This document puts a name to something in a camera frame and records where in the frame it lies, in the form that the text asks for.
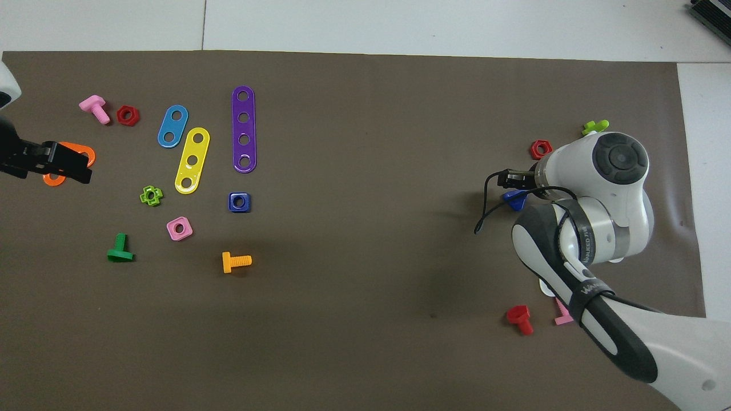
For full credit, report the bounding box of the red plastic bolt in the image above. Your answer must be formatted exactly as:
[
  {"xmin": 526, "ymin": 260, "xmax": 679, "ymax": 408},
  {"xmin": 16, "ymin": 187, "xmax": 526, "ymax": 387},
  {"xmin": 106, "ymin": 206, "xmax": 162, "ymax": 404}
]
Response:
[{"xmin": 506, "ymin": 305, "xmax": 535, "ymax": 336}]

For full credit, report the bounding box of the pink square plastic nut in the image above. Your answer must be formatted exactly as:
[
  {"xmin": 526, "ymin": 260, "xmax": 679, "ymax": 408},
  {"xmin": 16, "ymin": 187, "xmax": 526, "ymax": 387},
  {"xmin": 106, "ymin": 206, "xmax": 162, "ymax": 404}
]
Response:
[{"xmin": 166, "ymin": 216, "xmax": 194, "ymax": 241}]

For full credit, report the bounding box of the green plastic bolt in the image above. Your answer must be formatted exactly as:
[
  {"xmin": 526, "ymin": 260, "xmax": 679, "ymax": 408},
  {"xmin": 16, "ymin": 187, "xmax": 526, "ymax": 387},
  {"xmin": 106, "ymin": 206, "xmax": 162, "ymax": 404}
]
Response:
[{"xmin": 107, "ymin": 233, "xmax": 135, "ymax": 263}]

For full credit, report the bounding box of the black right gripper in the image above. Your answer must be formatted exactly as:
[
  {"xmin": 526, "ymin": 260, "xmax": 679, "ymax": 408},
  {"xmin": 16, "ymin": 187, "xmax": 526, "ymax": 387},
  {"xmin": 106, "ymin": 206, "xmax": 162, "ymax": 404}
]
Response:
[{"xmin": 498, "ymin": 168, "xmax": 540, "ymax": 190}]

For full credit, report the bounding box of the orange heart-shaped plastic plate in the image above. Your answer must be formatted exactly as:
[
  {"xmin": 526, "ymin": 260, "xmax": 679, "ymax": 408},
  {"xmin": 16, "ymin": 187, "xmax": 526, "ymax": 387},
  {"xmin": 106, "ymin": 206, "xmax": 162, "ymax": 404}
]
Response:
[{"xmin": 42, "ymin": 142, "xmax": 97, "ymax": 188}]

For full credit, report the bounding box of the purple four-hole plastic strip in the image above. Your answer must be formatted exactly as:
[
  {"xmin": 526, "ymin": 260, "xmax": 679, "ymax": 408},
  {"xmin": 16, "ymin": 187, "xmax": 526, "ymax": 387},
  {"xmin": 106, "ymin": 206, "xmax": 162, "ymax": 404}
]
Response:
[{"xmin": 231, "ymin": 86, "xmax": 258, "ymax": 174}]

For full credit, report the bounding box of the blue plastic bolt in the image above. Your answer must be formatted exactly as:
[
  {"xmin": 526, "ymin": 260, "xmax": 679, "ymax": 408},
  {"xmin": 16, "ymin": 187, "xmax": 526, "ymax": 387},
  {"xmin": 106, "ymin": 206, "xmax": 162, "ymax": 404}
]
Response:
[{"xmin": 502, "ymin": 190, "xmax": 530, "ymax": 212}]

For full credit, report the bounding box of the blue two-hole plastic strip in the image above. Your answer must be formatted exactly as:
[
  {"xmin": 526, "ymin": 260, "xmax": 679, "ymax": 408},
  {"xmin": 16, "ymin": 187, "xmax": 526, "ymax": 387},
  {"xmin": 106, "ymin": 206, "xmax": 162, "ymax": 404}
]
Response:
[{"xmin": 157, "ymin": 104, "xmax": 189, "ymax": 149}]

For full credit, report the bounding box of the black ribbed device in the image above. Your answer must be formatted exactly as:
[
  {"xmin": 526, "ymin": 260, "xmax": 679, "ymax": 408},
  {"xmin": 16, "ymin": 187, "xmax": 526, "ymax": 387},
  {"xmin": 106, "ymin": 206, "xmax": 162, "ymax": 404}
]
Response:
[{"xmin": 687, "ymin": 0, "xmax": 731, "ymax": 32}]

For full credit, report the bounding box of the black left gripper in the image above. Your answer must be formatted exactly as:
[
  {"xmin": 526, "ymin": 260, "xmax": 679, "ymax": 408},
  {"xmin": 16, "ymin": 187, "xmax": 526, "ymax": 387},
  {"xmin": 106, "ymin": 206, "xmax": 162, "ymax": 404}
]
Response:
[{"xmin": 0, "ymin": 116, "xmax": 93, "ymax": 184}]

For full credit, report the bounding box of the brown paper table mat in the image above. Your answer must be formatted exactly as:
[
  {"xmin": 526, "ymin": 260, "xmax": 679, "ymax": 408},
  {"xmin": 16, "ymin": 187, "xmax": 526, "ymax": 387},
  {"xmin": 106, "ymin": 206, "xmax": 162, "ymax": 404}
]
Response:
[{"xmin": 0, "ymin": 50, "xmax": 707, "ymax": 411}]

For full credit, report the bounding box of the pink plastic bolt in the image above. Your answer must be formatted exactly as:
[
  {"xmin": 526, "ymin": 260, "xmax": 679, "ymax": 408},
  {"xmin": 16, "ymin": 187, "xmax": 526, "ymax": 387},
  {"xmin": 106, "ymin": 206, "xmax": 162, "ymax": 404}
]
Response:
[
  {"xmin": 79, "ymin": 95, "xmax": 111, "ymax": 126},
  {"xmin": 553, "ymin": 297, "xmax": 575, "ymax": 326}
]

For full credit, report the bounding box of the orange plastic bolt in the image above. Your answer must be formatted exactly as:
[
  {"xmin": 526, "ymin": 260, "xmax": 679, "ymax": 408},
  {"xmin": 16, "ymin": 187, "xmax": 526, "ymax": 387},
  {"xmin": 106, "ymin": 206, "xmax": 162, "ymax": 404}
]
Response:
[{"xmin": 222, "ymin": 251, "xmax": 252, "ymax": 274}]

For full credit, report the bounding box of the yellow three-hole plastic strip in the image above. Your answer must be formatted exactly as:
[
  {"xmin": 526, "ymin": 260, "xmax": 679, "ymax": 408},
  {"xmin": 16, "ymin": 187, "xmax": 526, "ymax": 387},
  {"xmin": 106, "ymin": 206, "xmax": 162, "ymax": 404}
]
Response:
[{"xmin": 174, "ymin": 127, "xmax": 211, "ymax": 195}]

